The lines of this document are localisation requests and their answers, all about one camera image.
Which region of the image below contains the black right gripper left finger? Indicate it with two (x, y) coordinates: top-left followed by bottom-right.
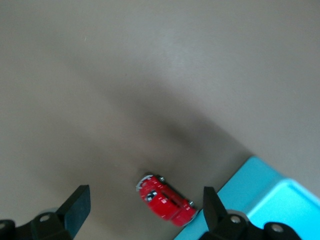
(0, 184), (91, 240)

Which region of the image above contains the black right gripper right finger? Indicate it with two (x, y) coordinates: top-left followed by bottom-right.
(199, 186), (304, 240)

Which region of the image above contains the red beetle toy car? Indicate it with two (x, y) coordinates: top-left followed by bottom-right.
(135, 172), (199, 228)

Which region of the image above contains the blue plastic box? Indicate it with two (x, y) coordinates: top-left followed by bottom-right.
(173, 155), (320, 240)

